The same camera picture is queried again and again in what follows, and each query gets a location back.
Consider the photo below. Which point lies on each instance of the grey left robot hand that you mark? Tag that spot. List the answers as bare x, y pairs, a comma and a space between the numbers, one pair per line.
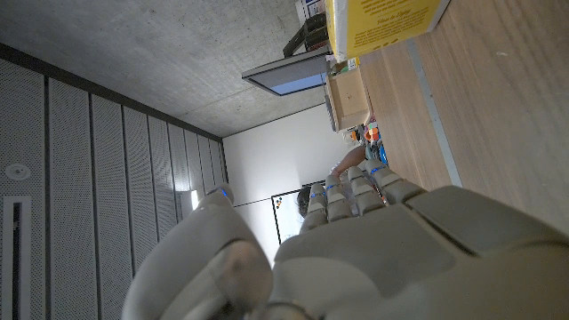
378, 266

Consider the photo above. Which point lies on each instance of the small wooden box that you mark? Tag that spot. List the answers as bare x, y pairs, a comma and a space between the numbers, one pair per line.
349, 100

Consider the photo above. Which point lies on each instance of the yellow and white carton box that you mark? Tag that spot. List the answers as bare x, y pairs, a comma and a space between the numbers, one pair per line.
382, 22

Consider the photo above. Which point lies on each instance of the flat blue object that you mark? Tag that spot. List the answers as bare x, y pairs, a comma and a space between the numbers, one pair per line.
382, 155

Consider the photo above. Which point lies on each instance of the colourful puzzle cube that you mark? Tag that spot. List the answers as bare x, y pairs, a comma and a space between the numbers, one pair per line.
371, 133

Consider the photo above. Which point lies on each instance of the ceiling strip light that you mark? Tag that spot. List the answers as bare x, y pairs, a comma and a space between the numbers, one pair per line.
194, 199

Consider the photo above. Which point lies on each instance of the black monitor with stand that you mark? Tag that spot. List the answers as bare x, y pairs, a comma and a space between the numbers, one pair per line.
289, 77

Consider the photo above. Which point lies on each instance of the white canister with blue label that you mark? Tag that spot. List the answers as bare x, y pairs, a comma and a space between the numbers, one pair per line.
311, 8

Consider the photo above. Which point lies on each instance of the ceiling slot vent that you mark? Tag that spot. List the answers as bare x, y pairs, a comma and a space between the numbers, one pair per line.
17, 258

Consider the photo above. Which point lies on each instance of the round ceiling sensor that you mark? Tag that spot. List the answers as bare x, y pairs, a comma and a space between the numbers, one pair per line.
18, 171

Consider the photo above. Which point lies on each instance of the whiteboard with black frame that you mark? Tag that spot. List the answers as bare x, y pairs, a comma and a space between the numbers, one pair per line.
286, 218

